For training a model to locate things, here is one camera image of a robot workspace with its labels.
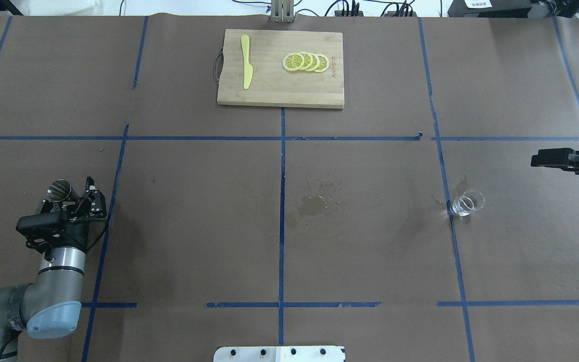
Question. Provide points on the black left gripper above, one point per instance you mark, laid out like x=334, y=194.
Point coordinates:
x=75, y=232

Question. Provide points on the steel measuring jigger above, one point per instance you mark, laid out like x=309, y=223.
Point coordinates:
x=61, y=191

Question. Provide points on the clear glass cup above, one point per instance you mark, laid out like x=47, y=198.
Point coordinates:
x=468, y=203

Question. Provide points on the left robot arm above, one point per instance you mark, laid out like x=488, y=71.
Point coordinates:
x=50, y=307

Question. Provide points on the wooden cutting board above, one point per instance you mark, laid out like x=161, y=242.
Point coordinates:
x=274, y=86

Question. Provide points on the yellow plastic knife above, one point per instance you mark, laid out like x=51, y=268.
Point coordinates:
x=247, y=67

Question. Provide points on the lemon slice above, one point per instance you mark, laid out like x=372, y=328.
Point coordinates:
x=315, y=62
x=308, y=61
x=323, y=63
x=293, y=62

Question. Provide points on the black box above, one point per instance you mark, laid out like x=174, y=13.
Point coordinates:
x=489, y=9

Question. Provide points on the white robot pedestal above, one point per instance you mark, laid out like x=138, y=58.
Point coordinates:
x=281, y=353

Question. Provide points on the aluminium frame post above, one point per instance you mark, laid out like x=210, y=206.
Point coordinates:
x=282, y=11

